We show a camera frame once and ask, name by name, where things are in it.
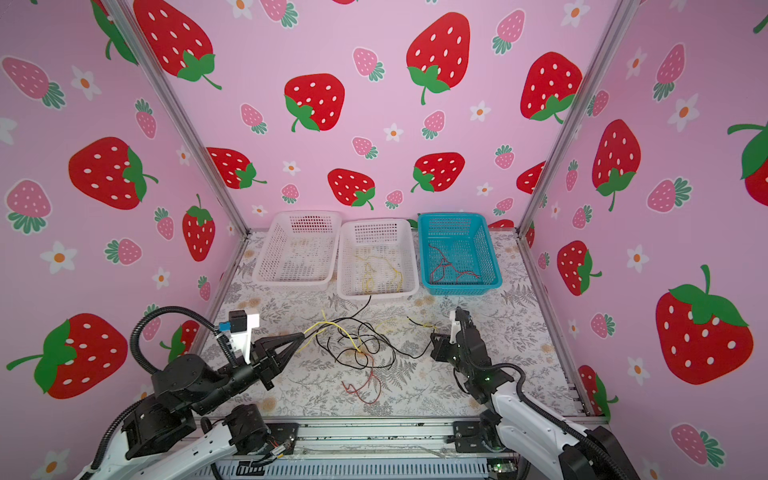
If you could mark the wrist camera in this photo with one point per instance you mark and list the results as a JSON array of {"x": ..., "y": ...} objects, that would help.
[
  {"x": 455, "y": 327},
  {"x": 238, "y": 327}
]

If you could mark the teal plastic basket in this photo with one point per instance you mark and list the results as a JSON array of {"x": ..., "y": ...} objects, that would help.
[{"x": 457, "y": 256}]

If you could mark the left white plastic basket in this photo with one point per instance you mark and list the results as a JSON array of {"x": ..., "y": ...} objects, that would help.
[{"x": 299, "y": 251}]

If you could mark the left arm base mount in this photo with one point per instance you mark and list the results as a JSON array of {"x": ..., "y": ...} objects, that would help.
[{"x": 263, "y": 441}]

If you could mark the aluminium corner post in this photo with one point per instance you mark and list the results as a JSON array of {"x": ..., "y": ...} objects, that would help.
[
  {"x": 129, "y": 28},
  {"x": 605, "y": 51}
]

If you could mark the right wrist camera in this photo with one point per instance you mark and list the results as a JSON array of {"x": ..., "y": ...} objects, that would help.
[{"x": 455, "y": 327}]

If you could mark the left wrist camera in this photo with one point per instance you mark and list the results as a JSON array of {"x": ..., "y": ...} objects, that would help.
[{"x": 238, "y": 327}]

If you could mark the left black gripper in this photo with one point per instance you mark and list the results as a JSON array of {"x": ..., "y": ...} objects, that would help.
[{"x": 266, "y": 364}]

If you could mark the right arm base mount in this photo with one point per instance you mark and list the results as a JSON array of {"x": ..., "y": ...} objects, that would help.
[{"x": 474, "y": 436}]

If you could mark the white plastic basket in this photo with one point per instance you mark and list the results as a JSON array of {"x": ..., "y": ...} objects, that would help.
[
  {"x": 299, "y": 251},
  {"x": 377, "y": 261}
]

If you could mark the left aluminium corner post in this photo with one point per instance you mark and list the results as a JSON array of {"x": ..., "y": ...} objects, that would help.
[{"x": 129, "y": 28}]

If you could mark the middle white plastic basket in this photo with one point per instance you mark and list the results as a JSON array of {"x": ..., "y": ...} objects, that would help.
[{"x": 377, "y": 261}]

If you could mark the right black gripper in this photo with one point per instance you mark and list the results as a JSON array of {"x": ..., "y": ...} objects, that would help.
[{"x": 439, "y": 346}]

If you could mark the aluminium front rail frame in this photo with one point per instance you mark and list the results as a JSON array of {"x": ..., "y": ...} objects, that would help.
[{"x": 354, "y": 449}]

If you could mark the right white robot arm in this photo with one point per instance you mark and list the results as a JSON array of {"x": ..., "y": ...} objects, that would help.
[{"x": 557, "y": 447}]

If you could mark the right aluminium corner post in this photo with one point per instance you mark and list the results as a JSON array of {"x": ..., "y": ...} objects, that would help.
[{"x": 605, "y": 51}]

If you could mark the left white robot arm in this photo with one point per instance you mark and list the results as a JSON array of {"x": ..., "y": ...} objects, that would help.
[{"x": 166, "y": 436}]

